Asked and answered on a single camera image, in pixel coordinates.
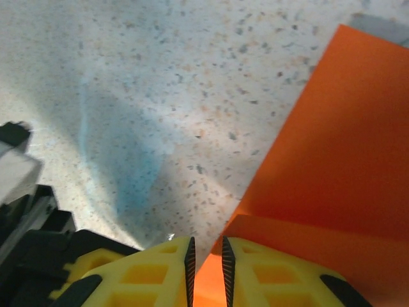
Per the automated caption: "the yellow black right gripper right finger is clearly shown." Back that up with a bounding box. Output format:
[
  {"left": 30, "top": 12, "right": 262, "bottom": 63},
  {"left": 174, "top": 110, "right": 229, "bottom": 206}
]
[{"left": 222, "top": 235, "right": 373, "bottom": 307}]

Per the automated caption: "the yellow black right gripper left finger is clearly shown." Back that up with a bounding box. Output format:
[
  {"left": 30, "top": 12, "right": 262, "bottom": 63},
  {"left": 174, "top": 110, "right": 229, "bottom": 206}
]
[{"left": 47, "top": 235, "right": 197, "bottom": 307}]

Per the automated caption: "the orange square paper sheet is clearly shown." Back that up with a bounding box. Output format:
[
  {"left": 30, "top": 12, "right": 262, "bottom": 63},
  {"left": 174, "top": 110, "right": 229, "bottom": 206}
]
[{"left": 193, "top": 24, "right": 409, "bottom": 307}]

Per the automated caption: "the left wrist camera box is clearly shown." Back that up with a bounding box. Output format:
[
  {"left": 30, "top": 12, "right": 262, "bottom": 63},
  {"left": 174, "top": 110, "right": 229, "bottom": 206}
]
[{"left": 0, "top": 142, "right": 45, "bottom": 210}]

